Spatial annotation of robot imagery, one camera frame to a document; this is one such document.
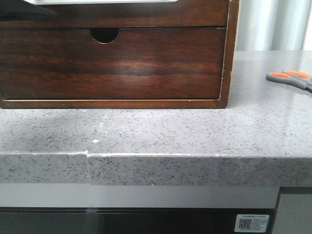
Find white QR code sticker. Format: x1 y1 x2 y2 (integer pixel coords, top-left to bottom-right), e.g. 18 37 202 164
234 214 270 233

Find grey cabinet door panel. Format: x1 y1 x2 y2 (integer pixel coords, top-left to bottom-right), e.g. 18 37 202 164
273 187 312 234

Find black glass appliance front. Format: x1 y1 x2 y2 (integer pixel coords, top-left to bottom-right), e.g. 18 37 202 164
0 207 275 234

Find dark wooden organizer box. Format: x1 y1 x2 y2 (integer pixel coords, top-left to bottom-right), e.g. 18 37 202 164
0 0 239 109

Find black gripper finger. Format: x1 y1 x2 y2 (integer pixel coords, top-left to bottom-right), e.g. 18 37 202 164
0 4 58 21

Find wooden drawer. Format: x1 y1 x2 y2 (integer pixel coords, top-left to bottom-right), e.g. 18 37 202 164
0 27 225 100
0 0 230 29

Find grey orange handled scissors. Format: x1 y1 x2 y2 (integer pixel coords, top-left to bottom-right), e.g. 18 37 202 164
266 70 312 92

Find white tray on organizer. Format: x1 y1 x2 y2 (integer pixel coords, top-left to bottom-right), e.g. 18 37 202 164
27 0 177 5

